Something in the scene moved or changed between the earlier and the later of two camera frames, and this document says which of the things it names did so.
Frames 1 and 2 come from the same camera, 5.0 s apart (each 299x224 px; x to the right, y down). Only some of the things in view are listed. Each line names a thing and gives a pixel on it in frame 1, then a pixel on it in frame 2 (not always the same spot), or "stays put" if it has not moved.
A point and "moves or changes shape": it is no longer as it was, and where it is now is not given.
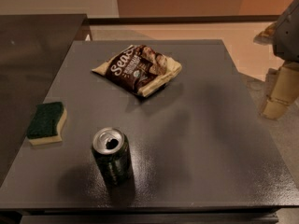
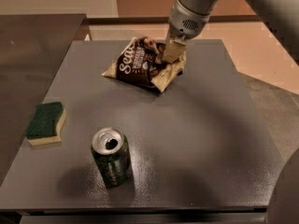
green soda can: [111, 149] stays put
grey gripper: [287, 35] → [186, 23]
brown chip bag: [139, 69] moves or changes shape
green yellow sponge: [47, 121] stays put
